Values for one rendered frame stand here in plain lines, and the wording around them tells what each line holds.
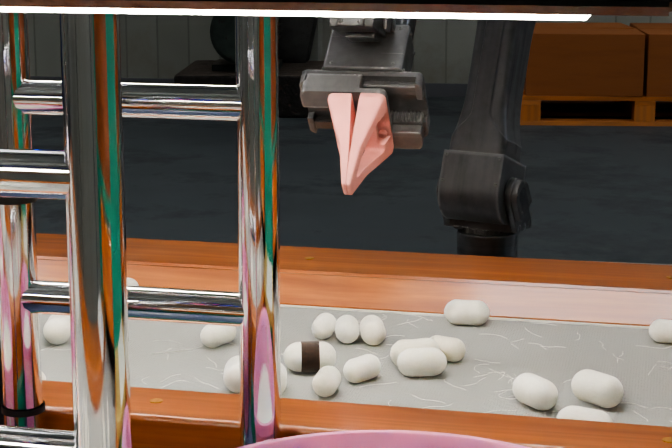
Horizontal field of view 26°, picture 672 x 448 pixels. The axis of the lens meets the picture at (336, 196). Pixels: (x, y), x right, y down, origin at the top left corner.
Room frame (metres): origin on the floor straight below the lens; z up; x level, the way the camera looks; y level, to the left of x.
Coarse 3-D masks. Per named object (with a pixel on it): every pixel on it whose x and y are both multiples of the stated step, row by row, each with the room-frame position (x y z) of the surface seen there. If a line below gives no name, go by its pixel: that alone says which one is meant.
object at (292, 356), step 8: (296, 344) 1.01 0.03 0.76; (320, 344) 1.01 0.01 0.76; (328, 344) 1.01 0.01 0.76; (288, 352) 1.01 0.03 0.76; (296, 352) 1.00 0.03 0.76; (320, 352) 1.00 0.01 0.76; (328, 352) 1.01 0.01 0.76; (288, 360) 1.00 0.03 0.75; (296, 360) 1.00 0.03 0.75; (320, 360) 1.00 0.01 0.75; (328, 360) 1.00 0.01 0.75; (296, 368) 1.00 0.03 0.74; (320, 368) 1.00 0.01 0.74
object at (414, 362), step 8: (408, 352) 1.00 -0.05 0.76; (416, 352) 1.00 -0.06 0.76; (424, 352) 1.00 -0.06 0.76; (432, 352) 1.00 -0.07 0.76; (440, 352) 1.00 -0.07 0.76; (400, 360) 1.00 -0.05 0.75; (408, 360) 0.99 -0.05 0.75; (416, 360) 0.99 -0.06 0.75; (424, 360) 0.99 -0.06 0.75; (432, 360) 0.99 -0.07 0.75; (440, 360) 0.99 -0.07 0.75; (400, 368) 0.99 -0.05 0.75; (408, 368) 0.99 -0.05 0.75; (416, 368) 0.99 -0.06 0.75; (424, 368) 0.99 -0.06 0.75; (432, 368) 0.99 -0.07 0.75; (440, 368) 0.99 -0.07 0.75; (408, 376) 1.00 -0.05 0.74; (416, 376) 1.00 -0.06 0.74
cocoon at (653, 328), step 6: (654, 324) 1.08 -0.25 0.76; (660, 324) 1.08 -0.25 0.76; (666, 324) 1.08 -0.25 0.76; (654, 330) 1.08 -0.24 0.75; (660, 330) 1.08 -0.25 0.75; (666, 330) 1.08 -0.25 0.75; (654, 336) 1.08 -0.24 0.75; (660, 336) 1.08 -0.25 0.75; (666, 336) 1.08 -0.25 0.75; (660, 342) 1.08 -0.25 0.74; (666, 342) 1.08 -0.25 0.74
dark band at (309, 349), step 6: (306, 342) 1.01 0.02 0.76; (312, 342) 1.01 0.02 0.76; (318, 342) 1.01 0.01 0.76; (306, 348) 1.01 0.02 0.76; (312, 348) 1.01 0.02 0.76; (318, 348) 1.01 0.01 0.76; (306, 354) 1.00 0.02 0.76; (312, 354) 1.00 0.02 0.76; (318, 354) 1.00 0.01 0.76; (306, 360) 1.00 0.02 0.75; (312, 360) 1.00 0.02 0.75; (318, 360) 1.00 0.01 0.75; (306, 366) 1.00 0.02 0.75; (312, 366) 1.00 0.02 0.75; (318, 366) 1.00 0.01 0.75
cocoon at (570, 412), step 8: (568, 408) 0.87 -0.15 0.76; (576, 408) 0.87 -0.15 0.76; (584, 408) 0.87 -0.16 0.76; (560, 416) 0.87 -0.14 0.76; (568, 416) 0.87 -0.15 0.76; (576, 416) 0.86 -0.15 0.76; (584, 416) 0.86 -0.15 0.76; (592, 416) 0.86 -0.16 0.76; (600, 416) 0.86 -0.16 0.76; (608, 416) 0.86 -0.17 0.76
